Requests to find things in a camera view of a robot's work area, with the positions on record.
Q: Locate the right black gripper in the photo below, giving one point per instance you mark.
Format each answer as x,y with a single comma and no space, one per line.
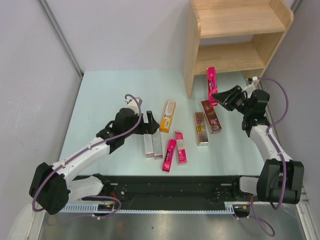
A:
226,98

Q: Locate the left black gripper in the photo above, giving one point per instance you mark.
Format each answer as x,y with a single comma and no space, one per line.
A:
149,128

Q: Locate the pink toothpaste box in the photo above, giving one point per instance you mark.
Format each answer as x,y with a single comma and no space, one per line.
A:
212,85
180,145
166,167

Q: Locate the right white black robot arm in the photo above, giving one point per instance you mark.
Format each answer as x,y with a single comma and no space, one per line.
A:
281,178

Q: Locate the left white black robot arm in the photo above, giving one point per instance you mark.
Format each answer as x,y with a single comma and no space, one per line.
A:
53,186

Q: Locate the wooden two-tier shelf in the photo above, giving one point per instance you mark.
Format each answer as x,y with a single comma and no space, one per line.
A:
233,36

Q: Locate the right silver toothpaste box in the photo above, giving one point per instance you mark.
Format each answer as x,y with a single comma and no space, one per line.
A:
157,145

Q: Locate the silver toothpaste box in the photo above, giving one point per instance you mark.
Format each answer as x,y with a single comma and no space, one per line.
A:
148,146
157,145

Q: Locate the orange toothpaste box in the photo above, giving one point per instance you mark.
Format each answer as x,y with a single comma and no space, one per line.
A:
168,115

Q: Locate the left silver toothpaste box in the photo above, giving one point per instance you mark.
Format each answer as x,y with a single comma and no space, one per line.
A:
148,146

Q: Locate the red 3D toothpaste box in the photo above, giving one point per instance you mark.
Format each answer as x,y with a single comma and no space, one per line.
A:
211,117

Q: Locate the gold R&O toothpaste box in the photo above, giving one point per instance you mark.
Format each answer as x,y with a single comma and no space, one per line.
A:
200,128

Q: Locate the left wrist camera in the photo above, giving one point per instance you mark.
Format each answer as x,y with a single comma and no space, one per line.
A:
132,104

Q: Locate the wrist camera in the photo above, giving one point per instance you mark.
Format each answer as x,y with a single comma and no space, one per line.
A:
132,104
251,84

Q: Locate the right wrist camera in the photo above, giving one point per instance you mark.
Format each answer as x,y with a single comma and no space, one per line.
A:
251,84

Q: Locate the white slotted cable duct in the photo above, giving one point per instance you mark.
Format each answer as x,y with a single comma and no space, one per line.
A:
193,208

